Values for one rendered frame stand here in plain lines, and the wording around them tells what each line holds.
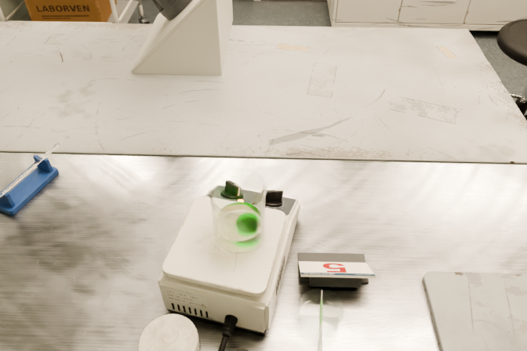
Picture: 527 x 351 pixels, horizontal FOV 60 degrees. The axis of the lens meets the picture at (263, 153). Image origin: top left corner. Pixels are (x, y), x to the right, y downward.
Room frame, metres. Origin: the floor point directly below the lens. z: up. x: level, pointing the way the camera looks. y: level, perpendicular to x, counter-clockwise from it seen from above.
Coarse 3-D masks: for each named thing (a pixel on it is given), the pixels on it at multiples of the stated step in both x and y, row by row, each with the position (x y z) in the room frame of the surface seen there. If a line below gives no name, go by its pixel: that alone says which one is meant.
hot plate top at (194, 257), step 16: (192, 208) 0.37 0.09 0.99; (208, 208) 0.37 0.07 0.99; (192, 224) 0.35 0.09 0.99; (208, 224) 0.35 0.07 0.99; (272, 224) 0.35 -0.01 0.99; (176, 240) 0.33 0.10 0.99; (192, 240) 0.33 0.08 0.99; (208, 240) 0.33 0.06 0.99; (272, 240) 0.33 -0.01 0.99; (176, 256) 0.30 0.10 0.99; (192, 256) 0.30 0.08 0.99; (208, 256) 0.30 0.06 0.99; (224, 256) 0.30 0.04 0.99; (240, 256) 0.30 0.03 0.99; (256, 256) 0.30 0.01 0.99; (272, 256) 0.30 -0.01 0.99; (176, 272) 0.28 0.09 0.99; (192, 272) 0.28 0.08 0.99; (208, 272) 0.28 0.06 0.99; (224, 272) 0.28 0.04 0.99; (240, 272) 0.28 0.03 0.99; (256, 272) 0.28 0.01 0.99; (224, 288) 0.27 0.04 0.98; (240, 288) 0.26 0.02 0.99; (256, 288) 0.26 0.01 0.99
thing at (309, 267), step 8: (304, 264) 0.34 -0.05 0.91; (312, 264) 0.34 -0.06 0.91; (320, 264) 0.34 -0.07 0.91; (328, 264) 0.34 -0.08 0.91; (336, 264) 0.35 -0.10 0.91; (344, 264) 0.35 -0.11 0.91; (352, 264) 0.35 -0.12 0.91; (360, 264) 0.35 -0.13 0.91; (312, 272) 0.32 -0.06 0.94; (320, 272) 0.32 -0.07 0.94; (328, 272) 0.32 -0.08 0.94; (336, 272) 0.32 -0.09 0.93; (344, 272) 0.32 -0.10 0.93; (352, 272) 0.32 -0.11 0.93; (360, 272) 0.32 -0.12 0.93; (368, 272) 0.32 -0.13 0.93
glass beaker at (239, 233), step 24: (240, 168) 0.36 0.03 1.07; (216, 192) 0.35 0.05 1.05; (240, 192) 0.36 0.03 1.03; (264, 192) 0.33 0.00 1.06; (216, 216) 0.31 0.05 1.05; (240, 216) 0.30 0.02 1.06; (264, 216) 0.33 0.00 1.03; (216, 240) 0.32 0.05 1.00; (240, 240) 0.30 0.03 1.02; (264, 240) 0.33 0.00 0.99
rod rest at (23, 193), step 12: (36, 156) 0.53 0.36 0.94; (36, 168) 0.53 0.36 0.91; (48, 168) 0.52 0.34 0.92; (24, 180) 0.50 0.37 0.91; (36, 180) 0.50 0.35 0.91; (48, 180) 0.51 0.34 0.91; (12, 192) 0.48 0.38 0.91; (24, 192) 0.48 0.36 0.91; (36, 192) 0.48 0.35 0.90; (0, 204) 0.45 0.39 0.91; (12, 204) 0.45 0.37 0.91; (24, 204) 0.46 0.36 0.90
